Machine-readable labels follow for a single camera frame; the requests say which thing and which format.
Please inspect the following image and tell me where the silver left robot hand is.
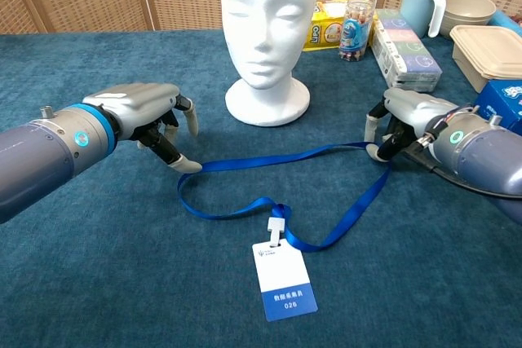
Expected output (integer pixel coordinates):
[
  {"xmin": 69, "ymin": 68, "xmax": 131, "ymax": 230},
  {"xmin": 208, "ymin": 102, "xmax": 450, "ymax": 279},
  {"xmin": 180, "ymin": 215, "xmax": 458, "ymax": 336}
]
[{"xmin": 81, "ymin": 82, "xmax": 204, "ymax": 174}]

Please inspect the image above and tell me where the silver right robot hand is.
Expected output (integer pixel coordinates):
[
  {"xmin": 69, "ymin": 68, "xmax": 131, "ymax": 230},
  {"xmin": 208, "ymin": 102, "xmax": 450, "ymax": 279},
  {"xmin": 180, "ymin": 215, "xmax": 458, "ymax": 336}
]
[{"xmin": 365, "ymin": 86, "xmax": 458, "ymax": 163}]

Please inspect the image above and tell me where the blue lanyard with badge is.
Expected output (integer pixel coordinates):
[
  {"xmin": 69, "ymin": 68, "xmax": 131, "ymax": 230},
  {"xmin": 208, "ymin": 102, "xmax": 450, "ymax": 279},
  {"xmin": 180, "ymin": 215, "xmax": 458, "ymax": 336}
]
[{"xmin": 177, "ymin": 142, "xmax": 392, "ymax": 323}]

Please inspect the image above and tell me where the pastel tissue multipack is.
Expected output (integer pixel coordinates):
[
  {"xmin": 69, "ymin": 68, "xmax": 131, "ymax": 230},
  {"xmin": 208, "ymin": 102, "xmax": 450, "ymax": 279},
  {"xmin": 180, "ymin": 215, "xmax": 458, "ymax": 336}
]
[{"xmin": 369, "ymin": 8, "xmax": 444, "ymax": 94}]

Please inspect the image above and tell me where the blue cookie box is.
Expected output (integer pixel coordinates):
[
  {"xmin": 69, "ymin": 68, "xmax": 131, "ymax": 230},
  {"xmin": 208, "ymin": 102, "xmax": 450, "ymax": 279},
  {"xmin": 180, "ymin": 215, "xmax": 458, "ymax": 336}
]
[{"xmin": 473, "ymin": 80, "xmax": 522, "ymax": 137}]

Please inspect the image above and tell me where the clear snack jar blue label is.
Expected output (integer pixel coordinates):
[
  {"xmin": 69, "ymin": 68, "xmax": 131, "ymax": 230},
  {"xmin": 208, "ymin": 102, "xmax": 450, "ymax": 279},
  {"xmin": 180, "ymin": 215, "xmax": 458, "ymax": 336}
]
[{"xmin": 338, "ymin": 0, "xmax": 376, "ymax": 63}]

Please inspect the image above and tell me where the beige lidded lunch box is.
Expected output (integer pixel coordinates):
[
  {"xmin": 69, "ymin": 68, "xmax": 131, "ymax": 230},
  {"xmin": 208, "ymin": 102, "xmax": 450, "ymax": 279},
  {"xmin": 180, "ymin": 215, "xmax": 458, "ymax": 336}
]
[{"xmin": 449, "ymin": 24, "xmax": 522, "ymax": 94}]

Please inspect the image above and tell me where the beige bowl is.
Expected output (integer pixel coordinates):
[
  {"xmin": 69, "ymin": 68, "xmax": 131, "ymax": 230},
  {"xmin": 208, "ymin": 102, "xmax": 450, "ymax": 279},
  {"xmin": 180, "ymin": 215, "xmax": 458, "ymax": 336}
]
[{"xmin": 441, "ymin": 0, "xmax": 498, "ymax": 37}]

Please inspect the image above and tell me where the yellow biscuit box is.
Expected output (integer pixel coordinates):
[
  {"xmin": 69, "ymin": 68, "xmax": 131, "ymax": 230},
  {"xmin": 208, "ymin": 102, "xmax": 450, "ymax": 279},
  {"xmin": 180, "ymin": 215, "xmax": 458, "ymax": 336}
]
[{"xmin": 302, "ymin": 0, "xmax": 378, "ymax": 52}]

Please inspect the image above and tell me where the blue plastic roll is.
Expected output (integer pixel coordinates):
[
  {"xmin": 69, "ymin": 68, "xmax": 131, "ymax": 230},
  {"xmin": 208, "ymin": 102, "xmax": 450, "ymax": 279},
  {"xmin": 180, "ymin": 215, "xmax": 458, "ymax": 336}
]
[{"xmin": 489, "ymin": 11, "xmax": 522, "ymax": 37}]

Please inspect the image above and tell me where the white foam mannequin head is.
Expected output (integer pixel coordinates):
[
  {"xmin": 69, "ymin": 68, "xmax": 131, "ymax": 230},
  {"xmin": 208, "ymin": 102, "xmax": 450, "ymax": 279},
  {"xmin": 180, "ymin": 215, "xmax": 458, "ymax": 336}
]
[{"xmin": 219, "ymin": 0, "xmax": 320, "ymax": 126}]

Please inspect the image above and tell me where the teal table cloth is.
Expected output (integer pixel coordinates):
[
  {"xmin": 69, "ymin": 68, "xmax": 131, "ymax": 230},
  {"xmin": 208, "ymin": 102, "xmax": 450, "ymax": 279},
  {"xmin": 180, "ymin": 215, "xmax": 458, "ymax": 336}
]
[{"xmin": 0, "ymin": 29, "xmax": 522, "ymax": 348}]

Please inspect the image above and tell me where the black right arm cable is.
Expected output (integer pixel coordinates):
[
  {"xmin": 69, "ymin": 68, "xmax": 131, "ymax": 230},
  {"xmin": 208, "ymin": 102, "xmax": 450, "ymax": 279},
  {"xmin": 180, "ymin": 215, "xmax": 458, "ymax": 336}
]
[{"xmin": 403, "ymin": 143, "xmax": 522, "ymax": 201}]

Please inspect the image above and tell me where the light blue mug white handle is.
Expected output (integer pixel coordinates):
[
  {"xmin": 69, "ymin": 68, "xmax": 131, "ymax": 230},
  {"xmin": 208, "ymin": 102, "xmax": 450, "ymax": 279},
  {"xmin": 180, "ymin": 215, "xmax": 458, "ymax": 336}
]
[{"xmin": 400, "ymin": 0, "xmax": 446, "ymax": 38}]

